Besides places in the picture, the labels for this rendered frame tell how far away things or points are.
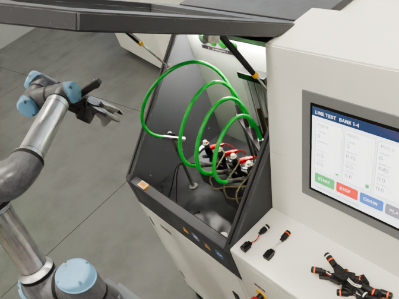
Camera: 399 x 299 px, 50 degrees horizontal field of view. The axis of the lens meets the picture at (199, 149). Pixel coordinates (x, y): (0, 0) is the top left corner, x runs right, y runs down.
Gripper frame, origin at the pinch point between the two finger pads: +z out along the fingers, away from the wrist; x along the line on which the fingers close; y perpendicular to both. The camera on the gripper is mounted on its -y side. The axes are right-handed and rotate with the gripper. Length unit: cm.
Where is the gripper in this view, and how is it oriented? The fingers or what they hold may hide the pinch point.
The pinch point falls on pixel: (119, 114)
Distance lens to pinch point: 168.3
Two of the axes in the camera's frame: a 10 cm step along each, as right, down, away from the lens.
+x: 0.3, 4.4, -9.0
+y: -4.7, 8.0, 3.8
